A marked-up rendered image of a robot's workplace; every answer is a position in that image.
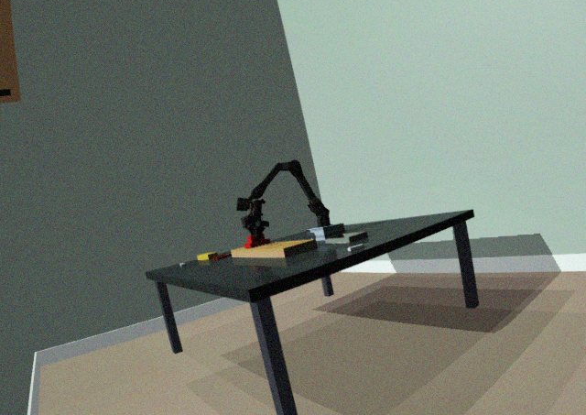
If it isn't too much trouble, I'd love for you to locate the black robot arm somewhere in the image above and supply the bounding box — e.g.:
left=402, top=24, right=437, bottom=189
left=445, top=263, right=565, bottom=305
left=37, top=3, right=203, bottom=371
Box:
left=236, top=159, right=332, bottom=228

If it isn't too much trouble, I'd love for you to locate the yellow rectangular block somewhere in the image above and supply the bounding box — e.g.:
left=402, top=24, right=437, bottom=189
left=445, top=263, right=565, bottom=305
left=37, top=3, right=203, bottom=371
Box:
left=197, top=252, right=218, bottom=260

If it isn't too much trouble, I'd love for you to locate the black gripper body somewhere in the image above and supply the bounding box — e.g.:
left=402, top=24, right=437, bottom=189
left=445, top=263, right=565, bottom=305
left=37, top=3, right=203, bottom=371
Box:
left=243, top=211, right=269, bottom=229

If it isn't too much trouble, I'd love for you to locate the tan panel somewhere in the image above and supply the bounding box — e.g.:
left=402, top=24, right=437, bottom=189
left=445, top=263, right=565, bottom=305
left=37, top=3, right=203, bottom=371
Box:
left=231, top=239, right=318, bottom=257

